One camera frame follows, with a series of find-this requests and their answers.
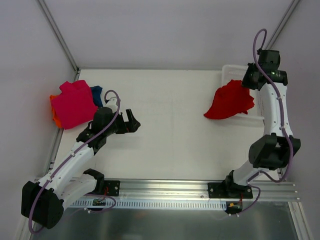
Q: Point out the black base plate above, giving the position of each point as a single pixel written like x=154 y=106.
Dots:
x=110 y=188
x=220 y=190

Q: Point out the aluminium mounting rail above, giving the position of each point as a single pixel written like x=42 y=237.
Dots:
x=193 y=190

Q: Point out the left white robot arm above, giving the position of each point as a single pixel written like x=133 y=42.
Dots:
x=45 y=201

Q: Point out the pink folded t shirt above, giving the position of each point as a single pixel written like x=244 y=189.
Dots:
x=74 y=105

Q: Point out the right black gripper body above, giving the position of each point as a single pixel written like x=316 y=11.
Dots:
x=249 y=78

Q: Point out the red t shirt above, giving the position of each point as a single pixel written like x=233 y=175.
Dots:
x=230 y=100

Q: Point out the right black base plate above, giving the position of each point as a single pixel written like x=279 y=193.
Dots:
x=220 y=190

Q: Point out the white plastic basket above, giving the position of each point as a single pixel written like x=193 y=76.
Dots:
x=237 y=72

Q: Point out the white slotted cable duct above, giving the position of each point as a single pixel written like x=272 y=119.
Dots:
x=154 y=204

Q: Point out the blue folded t shirt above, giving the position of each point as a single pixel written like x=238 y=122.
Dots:
x=96 y=95

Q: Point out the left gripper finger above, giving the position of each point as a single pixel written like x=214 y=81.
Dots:
x=133 y=126
x=130 y=117

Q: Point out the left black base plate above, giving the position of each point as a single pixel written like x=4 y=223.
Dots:
x=110 y=188

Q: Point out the orange folded t shirt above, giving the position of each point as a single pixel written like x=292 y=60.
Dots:
x=55 y=117

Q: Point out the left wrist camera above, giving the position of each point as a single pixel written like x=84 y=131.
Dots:
x=112 y=104

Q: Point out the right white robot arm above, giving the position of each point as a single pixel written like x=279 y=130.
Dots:
x=277 y=146

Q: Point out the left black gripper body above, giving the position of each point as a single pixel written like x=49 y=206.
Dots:
x=126 y=122

